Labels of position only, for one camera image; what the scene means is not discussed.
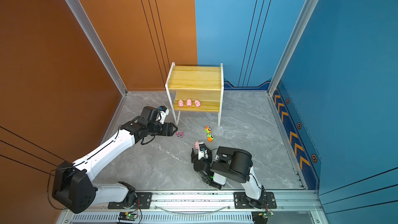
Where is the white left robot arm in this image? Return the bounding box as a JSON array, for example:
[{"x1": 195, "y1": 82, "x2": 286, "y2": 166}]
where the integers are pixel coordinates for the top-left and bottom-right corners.
[{"x1": 47, "y1": 106, "x2": 178, "y2": 214}]

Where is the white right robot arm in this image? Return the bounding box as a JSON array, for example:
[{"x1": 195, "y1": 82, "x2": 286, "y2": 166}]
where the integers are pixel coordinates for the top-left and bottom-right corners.
[{"x1": 191, "y1": 142, "x2": 265, "y2": 208}]

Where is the wooden two-tier shelf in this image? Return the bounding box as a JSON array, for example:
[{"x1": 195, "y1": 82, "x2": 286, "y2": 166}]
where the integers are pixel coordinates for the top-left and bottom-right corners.
[{"x1": 165, "y1": 62, "x2": 224, "y2": 126}]

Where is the pink teal toy van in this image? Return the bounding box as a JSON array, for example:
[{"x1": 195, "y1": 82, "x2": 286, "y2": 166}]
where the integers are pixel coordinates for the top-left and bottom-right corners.
[{"x1": 176, "y1": 131, "x2": 184, "y2": 138}]

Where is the orange green toy car upper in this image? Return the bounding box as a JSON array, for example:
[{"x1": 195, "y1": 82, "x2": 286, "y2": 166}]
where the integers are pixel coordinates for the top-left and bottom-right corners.
[{"x1": 205, "y1": 125, "x2": 211, "y2": 133}]

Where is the right controller board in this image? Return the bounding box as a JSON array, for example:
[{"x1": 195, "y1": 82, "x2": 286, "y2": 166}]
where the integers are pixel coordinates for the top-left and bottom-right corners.
[{"x1": 251, "y1": 211, "x2": 274, "y2": 224}]

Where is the controller board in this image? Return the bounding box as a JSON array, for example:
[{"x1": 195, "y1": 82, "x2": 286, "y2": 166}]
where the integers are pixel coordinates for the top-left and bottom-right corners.
[
  {"x1": 251, "y1": 211, "x2": 274, "y2": 224},
  {"x1": 117, "y1": 212, "x2": 140, "y2": 224}
]

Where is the left controller board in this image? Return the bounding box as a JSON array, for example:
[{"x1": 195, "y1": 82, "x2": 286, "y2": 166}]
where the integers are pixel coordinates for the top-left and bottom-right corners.
[{"x1": 117, "y1": 212, "x2": 140, "y2": 224}]

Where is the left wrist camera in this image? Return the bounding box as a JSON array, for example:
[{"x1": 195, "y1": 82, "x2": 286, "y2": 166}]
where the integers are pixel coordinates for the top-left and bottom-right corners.
[{"x1": 158, "y1": 106, "x2": 170, "y2": 124}]

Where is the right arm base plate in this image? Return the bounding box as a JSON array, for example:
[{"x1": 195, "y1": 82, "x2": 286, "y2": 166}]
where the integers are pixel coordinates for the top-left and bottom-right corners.
[{"x1": 233, "y1": 191, "x2": 277, "y2": 209}]

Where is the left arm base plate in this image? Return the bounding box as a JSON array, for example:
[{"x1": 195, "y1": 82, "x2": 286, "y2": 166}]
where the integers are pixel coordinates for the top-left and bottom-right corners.
[{"x1": 107, "y1": 192, "x2": 152, "y2": 210}]

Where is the aluminium mounting rail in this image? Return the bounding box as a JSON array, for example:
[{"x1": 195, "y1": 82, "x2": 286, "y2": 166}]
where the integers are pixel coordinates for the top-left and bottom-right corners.
[{"x1": 56, "y1": 189, "x2": 328, "y2": 224}]

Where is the left aluminium corner post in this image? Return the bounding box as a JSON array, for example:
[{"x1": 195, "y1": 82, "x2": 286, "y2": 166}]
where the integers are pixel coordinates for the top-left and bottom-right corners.
[{"x1": 65, "y1": 0, "x2": 128, "y2": 96}]

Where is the aluminium corner post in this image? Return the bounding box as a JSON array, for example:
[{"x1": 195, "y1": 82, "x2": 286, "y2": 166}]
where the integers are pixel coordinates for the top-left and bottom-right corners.
[
  {"x1": 65, "y1": 0, "x2": 128, "y2": 96},
  {"x1": 267, "y1": 0, "x2": 319, "y2": 96}
]

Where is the right aluminium corner post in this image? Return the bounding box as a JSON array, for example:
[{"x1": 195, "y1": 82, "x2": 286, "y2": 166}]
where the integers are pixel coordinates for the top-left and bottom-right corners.
[{"x1": 267, "y1": 0, "x2": 319, "y2": 96}]

